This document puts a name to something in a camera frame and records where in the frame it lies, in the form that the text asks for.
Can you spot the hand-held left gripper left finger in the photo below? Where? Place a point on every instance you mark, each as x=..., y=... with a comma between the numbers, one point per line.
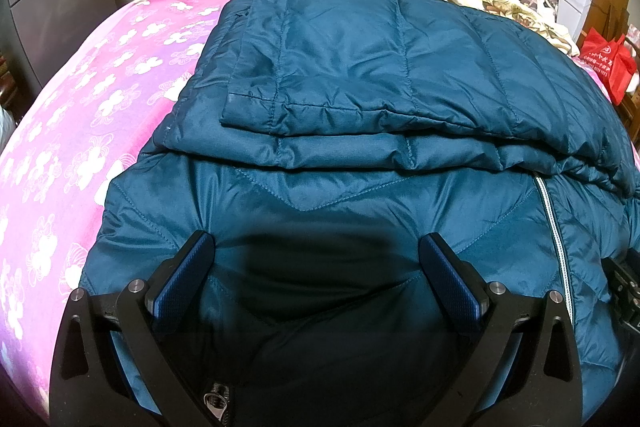
x=182, y=277

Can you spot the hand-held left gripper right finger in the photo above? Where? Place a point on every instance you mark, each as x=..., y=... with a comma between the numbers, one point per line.
x=450, y=282

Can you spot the teal quilted jacket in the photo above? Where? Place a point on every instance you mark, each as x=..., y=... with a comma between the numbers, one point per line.
x=350, y=82

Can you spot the pink floral bed sheet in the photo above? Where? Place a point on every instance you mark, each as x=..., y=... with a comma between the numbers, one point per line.
x=100, y=82

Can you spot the red shopping bag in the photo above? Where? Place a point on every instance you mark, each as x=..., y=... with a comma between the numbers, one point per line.
x=610, y=67

